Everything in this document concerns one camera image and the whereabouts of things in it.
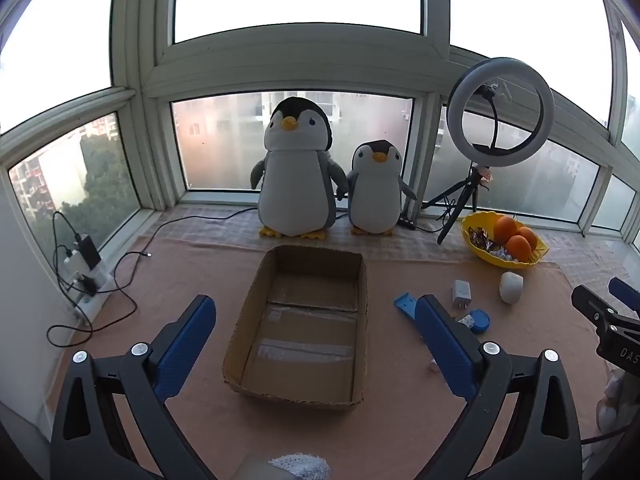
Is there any black tripod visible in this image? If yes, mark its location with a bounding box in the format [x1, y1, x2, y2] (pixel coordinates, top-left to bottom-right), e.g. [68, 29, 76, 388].
[421, 165, 493, 246]

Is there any large penguin plush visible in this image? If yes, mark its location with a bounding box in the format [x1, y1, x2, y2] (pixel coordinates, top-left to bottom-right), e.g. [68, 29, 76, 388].
[250, 97, 348, 240]

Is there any black cable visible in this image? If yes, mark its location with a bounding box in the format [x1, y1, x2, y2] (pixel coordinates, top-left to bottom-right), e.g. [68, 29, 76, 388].
[132, 206, 261, 266]
[47, 251, 153, 348]

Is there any cardboard box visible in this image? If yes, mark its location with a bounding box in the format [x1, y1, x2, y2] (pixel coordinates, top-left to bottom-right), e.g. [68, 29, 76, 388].
[222, 245, 368, 411]

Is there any white plug-in device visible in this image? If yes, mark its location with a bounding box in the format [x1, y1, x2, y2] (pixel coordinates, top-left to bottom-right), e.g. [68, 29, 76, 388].
[500, 271, 525, 306]

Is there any person's right hand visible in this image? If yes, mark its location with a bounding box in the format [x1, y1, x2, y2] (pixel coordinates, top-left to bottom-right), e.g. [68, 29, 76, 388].
[597, 370, 626, 431]

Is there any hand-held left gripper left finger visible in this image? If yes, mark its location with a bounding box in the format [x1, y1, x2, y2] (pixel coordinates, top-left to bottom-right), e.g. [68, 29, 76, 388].
[50, 294, 217, 480]

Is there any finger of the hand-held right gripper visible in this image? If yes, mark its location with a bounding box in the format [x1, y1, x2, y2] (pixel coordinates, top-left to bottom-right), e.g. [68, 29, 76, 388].
[609, 277, 640, 313]
[571, 285, 640, 333]

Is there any white window frame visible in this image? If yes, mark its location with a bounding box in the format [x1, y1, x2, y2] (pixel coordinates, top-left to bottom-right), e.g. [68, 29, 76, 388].
[0, 0, 640, 241]

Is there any black charger brick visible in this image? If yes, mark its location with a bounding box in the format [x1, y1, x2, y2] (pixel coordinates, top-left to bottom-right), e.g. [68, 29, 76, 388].
[74, 234, 102, 268]

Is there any yellow fruit bowl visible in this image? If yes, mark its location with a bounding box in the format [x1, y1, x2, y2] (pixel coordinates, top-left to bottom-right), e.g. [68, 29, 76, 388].
[460, 211, 551, 271]

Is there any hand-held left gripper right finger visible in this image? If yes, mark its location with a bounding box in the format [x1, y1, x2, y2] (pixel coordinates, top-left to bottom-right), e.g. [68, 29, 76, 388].
[414, 294, 583, 480]

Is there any white power strip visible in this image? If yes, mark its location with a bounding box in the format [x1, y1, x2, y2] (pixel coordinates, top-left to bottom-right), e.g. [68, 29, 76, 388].
[67, 260, 113, 323]

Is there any pile of wrapped candies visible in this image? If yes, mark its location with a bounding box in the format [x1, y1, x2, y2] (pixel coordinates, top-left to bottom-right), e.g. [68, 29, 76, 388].
[467, 227, 521, 267]

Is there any white ring light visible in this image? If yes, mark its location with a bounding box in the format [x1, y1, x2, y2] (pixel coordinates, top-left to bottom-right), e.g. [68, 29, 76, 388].
[446, 56, 556, 168]

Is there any blue phone stand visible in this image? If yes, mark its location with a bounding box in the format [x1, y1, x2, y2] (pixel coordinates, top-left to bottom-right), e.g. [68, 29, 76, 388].
[393, 292, 420, 322]

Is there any white wall charger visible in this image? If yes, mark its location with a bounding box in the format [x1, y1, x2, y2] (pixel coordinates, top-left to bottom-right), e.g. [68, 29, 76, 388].
[450, 280, 474, 309]

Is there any small penguin plush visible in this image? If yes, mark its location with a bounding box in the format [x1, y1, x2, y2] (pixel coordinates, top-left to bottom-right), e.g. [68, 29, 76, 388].
[336, 140, 417, 237]

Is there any beige checked cloth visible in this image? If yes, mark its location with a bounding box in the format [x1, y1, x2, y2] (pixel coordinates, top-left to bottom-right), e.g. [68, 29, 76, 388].
[150, 204, 640, 281]

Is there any blue round disc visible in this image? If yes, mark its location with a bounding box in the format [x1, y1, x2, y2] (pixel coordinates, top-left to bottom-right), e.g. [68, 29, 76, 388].
[469, 308, 492, 336]

